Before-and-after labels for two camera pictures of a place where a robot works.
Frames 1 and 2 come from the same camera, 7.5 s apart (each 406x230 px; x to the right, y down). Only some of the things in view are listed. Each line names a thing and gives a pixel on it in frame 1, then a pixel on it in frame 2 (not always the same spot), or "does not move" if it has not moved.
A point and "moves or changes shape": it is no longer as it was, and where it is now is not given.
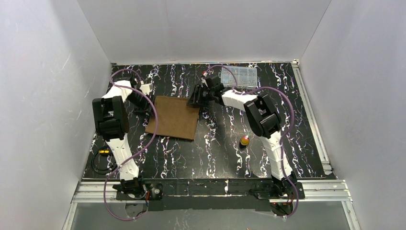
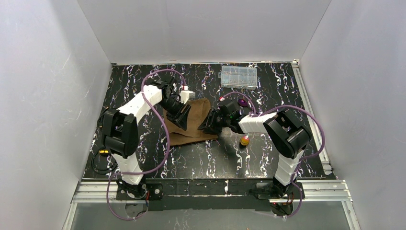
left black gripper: (141, 106) -> (177, 109)
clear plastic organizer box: (246, 77) does not move
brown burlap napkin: (175, 119) moves or changes shape
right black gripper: (199, 96) -> (214, 118)
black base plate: (208, 194) does not move
